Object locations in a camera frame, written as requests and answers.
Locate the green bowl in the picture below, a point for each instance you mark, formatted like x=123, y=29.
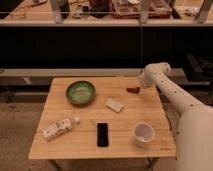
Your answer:
x=80, y=93

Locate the black phone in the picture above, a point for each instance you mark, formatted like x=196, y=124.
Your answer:
x=102, y=135

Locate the plastic bottle with label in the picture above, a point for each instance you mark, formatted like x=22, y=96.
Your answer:
x=59, y=127

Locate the wooden table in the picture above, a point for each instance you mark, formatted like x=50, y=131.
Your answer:
x=81, y=142

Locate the white cup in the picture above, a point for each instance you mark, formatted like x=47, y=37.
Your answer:
x=143, y=133

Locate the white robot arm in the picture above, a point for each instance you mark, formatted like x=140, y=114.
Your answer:
x=194, y=142

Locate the white sponge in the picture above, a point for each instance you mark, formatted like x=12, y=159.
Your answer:
x=114, y=105

